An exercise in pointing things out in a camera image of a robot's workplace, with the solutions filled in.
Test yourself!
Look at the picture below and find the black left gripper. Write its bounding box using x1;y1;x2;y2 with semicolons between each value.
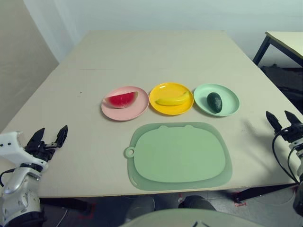
25;124;69;166

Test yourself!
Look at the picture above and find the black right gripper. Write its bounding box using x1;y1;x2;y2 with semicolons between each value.
266;110;303;142

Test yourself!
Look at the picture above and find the dark green toy avocado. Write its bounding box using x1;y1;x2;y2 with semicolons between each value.
207;92;223;114

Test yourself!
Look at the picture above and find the toy watermelon slice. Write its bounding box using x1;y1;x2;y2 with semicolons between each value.
103;91;140;109

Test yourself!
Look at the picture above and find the yellow toy banana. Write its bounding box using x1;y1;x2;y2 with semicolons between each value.
155;90;191;106

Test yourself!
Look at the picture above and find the mint green round plate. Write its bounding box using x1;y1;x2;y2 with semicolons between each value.
193;83;240;117

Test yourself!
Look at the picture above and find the side table with black legs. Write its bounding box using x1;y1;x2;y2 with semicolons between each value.
252;31;303;69

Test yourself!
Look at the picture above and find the pink round plate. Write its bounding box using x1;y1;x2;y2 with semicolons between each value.
101;86;150;122

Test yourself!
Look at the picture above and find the green cutting mat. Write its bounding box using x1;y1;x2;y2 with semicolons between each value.
124;122;233;191

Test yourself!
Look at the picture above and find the yellow round plate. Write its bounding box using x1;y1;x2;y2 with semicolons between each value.
149;82;195;116

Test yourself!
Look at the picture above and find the dark grey robot left leg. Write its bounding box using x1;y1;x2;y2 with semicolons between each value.
125;195;156;220

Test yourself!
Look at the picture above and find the dark grey robot leg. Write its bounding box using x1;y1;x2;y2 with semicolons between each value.
183;195;217;212
125;195;156;220

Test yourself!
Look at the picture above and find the dark grey robot right leg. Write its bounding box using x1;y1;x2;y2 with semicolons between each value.
183;195;217;212

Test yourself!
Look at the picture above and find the pale green robot torso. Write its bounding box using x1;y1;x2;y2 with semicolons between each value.
118;208;258;227

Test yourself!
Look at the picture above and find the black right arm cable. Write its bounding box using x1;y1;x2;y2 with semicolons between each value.
271;132;299;184

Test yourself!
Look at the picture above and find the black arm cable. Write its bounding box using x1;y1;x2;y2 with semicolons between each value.
0;169;15;187
271;132;299;184

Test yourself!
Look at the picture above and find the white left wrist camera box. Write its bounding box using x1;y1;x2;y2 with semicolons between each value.
0;131;50;172

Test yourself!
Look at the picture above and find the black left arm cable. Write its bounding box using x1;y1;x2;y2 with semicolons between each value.
0;169;15;187

